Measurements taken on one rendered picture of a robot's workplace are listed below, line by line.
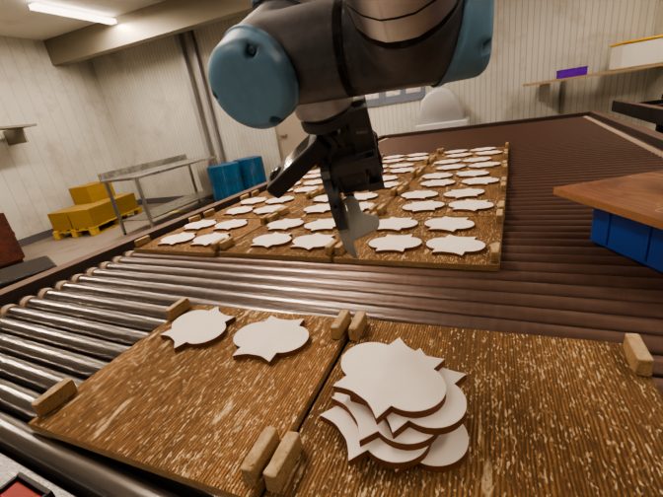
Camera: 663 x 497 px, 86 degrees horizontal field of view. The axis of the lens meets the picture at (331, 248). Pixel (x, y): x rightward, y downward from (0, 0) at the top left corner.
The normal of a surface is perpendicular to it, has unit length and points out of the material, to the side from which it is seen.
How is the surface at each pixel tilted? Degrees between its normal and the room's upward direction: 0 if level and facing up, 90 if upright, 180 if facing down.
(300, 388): 0
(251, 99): 115
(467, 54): 125
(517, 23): 90
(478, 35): 111
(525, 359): 0
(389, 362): 0
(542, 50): 90
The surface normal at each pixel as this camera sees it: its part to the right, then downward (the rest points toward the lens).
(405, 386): -0.15, -0.92
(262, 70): -0.22, 0.75
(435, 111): -0.36, 0.39
